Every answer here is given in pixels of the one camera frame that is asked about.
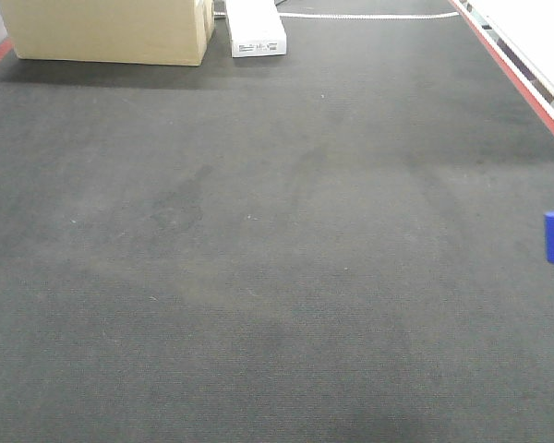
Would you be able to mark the white whiteboard panel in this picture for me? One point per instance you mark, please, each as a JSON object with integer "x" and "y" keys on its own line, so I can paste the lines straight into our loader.
{"x": 527, "y": 27}

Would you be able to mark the long white carton box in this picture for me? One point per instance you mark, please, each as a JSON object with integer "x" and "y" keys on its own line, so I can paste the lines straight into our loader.
{"x": 255, "y": 28}

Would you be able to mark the large open cardboard box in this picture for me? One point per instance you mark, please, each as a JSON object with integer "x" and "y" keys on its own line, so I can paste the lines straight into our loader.
{"x": 161, "y": 33}

